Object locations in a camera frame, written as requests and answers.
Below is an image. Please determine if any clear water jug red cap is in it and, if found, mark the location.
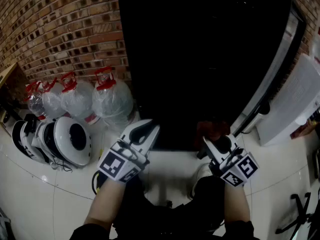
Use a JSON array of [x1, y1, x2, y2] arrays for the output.
[[24, 82, 47, 121]]

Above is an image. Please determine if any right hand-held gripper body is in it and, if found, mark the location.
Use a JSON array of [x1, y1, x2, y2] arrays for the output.
[[209, 147, 260, 188]]

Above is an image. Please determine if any person's right forearm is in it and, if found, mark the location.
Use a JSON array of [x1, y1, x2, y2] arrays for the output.
[[223, 182, 252, 226]]

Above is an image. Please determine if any person's white shoe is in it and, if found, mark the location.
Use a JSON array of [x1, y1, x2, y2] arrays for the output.
[[191, 162, 215, 200]]

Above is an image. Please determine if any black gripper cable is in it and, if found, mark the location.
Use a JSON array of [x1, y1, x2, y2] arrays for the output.
[[91, 170, 105, 195]]

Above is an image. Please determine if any thin black floor cable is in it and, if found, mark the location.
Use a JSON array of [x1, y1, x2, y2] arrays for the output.
[[51, 156, 73, 173]]

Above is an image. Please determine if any inverted dispenser water bottle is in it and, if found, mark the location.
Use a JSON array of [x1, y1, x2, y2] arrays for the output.
[[309, 26, 320, 62]]

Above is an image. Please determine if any white water dispenser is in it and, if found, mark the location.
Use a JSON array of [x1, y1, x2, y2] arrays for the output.
[[254, 53, 320, 147]]

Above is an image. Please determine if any black office chair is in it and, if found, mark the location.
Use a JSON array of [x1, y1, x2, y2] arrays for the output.
[[274, 191, 320, 240]]

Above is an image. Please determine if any person's left forearm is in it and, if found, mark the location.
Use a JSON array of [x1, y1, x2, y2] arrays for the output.
[[83, 177, 126, 232]]

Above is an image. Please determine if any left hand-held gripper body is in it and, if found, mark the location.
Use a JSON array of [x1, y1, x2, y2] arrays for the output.
[[97, 138, 151, 184]]

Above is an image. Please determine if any reddish brown box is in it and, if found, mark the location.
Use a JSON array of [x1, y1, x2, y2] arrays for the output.
[[289, 120, 316, 139]]

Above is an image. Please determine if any dark red cleaning cloth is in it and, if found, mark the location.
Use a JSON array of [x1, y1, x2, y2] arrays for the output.
[[196, 120, 231, 147]]

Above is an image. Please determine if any person's black clothing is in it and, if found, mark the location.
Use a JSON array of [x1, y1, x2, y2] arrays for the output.
[[69, 175, 256, 240]]

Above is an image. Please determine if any black refrigerator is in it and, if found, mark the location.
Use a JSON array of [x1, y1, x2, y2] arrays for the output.
[[116, 0, 293, 152]]

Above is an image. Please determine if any wooden table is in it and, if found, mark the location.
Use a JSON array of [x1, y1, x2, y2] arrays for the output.
[[0, 62, 18, 87]]

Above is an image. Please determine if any black metal cart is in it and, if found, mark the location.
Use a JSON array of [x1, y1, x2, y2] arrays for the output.
[[313, 148, 320, 180]]

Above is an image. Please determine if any white round device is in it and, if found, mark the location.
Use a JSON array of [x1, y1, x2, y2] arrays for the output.
[[11, 120, 48, 164], [34, 116, 92, 167]]

